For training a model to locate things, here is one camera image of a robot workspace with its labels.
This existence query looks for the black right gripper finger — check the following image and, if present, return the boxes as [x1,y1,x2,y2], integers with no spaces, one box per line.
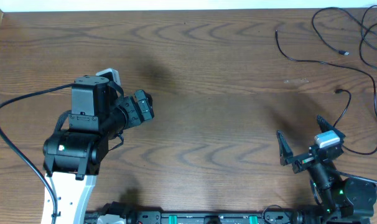
[316,115,346,139]
[276,131,294,166]

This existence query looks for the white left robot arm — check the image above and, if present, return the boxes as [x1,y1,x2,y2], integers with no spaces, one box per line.
[44,76,154,223]

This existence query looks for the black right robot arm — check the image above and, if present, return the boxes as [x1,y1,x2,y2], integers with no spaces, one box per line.
[276,115,377,223]

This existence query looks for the right camera cable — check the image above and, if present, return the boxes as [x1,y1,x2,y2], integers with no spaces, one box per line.
[327,167,377,188]

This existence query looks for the camera cable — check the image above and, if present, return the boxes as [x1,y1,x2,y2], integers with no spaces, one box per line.
[0,83,76,224]
[327,167,377,188]

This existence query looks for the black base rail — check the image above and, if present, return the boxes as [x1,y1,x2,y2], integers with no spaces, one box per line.
[82,201,371,224]

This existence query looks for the left camera cable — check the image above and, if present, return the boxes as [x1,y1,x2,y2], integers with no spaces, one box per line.
[0,83,76,224]

